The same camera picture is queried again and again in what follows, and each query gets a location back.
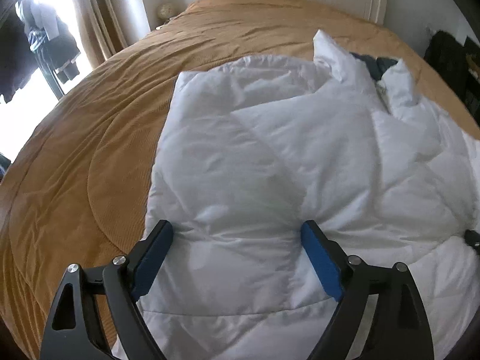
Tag white quilted puffer jacket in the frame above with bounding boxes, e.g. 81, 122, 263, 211
138, 32, 479, 359

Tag dark hanging clothes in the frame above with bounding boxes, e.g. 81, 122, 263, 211
1, 0, 80, 103

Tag mustard yellow bedspread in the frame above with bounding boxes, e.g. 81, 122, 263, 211
1, 0, 479, 359

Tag black backpack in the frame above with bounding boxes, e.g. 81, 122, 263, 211
424, 30, 480, 124

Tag beige window curtain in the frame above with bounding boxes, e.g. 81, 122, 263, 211
73, 0, 127, 68

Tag small round bedside lamp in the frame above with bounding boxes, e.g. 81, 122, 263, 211
156, 2, 177, 22

